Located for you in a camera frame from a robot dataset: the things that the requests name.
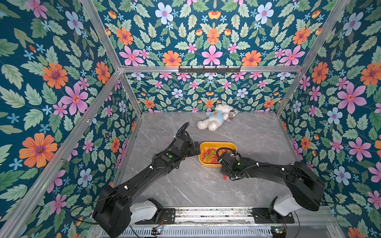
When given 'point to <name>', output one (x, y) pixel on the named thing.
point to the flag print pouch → (232, 114)
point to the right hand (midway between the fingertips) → (223, 170)
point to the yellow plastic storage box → (207, 155)
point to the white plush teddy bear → (215, 118)
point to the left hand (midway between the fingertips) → (196, 145)
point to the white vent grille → (249, 232)
